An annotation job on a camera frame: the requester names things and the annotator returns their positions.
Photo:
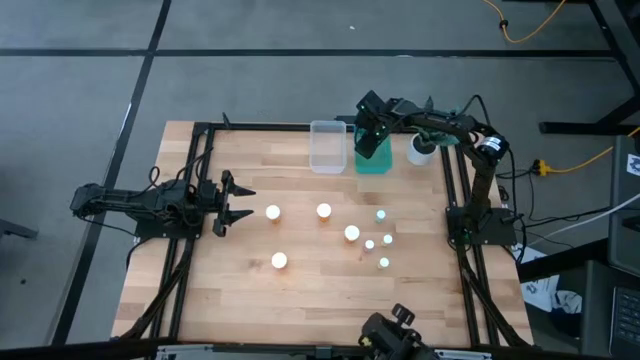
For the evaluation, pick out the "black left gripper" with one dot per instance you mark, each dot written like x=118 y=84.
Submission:
x=224 y=202

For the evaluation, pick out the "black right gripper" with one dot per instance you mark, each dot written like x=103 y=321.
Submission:
x=372 y=125

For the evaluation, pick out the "large orange pill bottle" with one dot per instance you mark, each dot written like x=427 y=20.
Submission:
x=279 y=260
x=324 y=210
x=272 y=212
x=352 y=233

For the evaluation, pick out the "small pink pill bottle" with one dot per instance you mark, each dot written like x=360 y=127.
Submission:
x=369 y=245

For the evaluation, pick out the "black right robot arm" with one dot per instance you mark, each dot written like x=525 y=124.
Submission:
x=475 y=175

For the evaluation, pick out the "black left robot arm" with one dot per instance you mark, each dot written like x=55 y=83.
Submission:
x=150 y=202

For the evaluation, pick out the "green plastic bin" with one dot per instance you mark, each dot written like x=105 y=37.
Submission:
x=382 y=162

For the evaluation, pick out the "clear plastic bin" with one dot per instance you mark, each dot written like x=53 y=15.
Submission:
x=327 y=150

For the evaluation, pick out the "snake plant in white pot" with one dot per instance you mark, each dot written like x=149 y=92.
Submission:
x=417 y=156

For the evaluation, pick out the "silver metal bar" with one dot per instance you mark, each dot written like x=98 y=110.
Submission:
x=200 y=352

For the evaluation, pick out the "black table leg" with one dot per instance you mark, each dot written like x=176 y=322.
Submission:
x=575 y=127

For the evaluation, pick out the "gray furniture leg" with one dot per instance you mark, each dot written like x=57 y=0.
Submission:
x=15 y=229

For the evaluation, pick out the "white printed bag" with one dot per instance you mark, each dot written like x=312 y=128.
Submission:
x=542 y=292

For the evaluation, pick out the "gray cabinet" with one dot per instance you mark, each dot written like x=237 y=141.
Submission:
x=625 y=225

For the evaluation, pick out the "black keyboard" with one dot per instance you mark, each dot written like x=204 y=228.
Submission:
x=627 y=320

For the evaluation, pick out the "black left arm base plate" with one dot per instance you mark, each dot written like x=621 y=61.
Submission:
x=165 y=231

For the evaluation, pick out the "black aluminium table frame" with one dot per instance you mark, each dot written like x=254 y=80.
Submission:
x=260 y=127

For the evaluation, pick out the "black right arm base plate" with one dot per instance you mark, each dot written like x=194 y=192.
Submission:
x=495 y=230

